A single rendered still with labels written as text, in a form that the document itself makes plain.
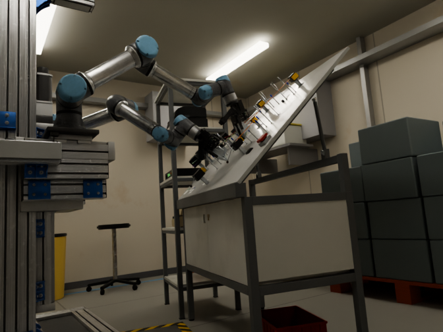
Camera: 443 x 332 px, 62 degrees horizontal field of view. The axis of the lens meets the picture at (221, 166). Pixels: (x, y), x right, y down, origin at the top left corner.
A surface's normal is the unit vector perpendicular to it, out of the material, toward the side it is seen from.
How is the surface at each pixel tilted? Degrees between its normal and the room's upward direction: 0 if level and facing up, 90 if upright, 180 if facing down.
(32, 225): 90
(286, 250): 90
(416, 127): 90
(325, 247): 90
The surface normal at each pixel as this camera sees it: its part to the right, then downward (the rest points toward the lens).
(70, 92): 0.36, -0.08
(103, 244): 0.54, -0.15
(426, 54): -0.84, -0.02
